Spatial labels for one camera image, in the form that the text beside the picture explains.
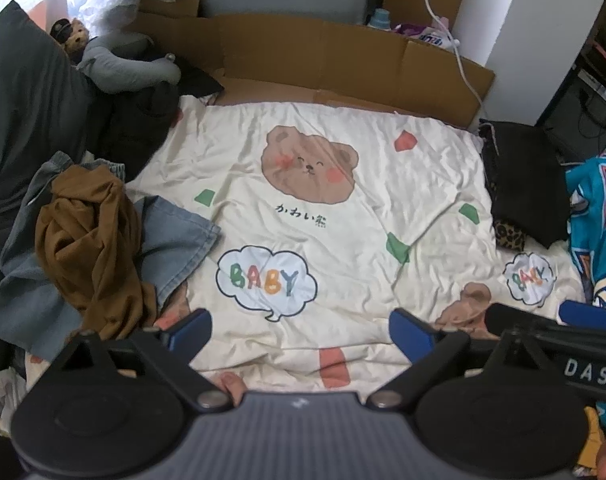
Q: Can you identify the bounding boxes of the leopard print garment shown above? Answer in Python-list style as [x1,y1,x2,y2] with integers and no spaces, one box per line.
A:
[495,220,530,252]

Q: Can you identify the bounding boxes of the printed bear blanket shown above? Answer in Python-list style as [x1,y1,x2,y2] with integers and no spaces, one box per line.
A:
[25,94,586,402]

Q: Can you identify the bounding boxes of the grey pillow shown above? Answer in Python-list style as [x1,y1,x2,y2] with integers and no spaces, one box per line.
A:
[0,0,110,242]

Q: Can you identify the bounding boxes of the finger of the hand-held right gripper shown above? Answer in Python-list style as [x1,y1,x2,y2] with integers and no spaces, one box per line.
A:
[558,299,606,331]
[486,302,554,336]

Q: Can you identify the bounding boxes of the blue capped bottle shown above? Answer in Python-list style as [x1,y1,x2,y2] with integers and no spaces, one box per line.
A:
[367,7,392,31]

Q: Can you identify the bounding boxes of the denim jeans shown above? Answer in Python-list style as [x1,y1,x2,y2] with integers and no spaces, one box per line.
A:
[0,151,222,359]

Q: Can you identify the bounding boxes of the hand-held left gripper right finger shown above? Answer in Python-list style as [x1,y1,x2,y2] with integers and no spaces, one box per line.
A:
[367,308,546,414]

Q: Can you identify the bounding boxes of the white cable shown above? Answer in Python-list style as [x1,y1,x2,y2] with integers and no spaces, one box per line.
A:
[410,0,484,112]

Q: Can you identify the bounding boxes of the black floral trim garment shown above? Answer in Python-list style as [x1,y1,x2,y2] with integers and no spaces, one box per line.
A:
[481,121,572,216]

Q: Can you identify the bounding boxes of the blue patterned cloth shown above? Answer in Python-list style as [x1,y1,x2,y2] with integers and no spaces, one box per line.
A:
[565,152,606,312]

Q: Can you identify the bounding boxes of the grey plush toy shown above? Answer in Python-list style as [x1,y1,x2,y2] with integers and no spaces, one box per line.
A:
[75,31,182,94]

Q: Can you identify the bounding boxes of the purple detergent pouch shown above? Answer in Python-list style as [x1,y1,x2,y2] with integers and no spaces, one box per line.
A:
[395,22,456,51]

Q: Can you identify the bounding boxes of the brown cardboard sheet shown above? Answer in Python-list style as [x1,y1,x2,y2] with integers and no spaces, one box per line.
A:
[127,0,496,129]

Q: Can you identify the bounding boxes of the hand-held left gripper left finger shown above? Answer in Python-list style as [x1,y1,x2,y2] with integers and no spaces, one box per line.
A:
[58,309,234,414]

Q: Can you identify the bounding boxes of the brown garment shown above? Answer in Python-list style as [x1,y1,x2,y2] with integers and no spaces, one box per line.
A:
[35,164,160,344]

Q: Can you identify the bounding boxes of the cluttered black shelf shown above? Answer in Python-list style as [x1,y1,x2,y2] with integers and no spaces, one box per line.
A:
[540,24,606,162]

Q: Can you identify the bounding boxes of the teddy bear with cap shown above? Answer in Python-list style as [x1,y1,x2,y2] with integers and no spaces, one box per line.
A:
[50,17,92,57]

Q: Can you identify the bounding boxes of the black cloth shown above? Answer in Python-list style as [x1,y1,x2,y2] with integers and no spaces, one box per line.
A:
[170,54,226,99]

